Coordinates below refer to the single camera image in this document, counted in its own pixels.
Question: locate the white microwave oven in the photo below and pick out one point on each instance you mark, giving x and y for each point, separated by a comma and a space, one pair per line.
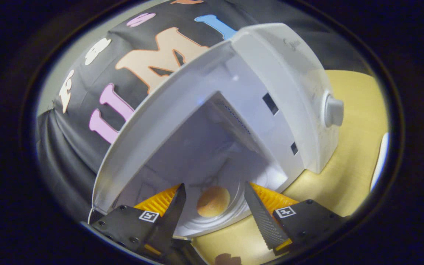
289, 73

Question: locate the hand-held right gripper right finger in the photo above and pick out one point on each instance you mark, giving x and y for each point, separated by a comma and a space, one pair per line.
265, 221

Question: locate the glazed brown doughnut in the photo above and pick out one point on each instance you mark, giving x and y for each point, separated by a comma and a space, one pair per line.
214, 201

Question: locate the white square plate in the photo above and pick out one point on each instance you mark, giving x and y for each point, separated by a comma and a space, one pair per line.
380, 158

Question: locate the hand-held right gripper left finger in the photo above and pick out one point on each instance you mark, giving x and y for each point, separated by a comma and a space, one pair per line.
166, 224

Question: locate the glass turntable plate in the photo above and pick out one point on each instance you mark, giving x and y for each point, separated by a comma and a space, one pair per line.
237, 200

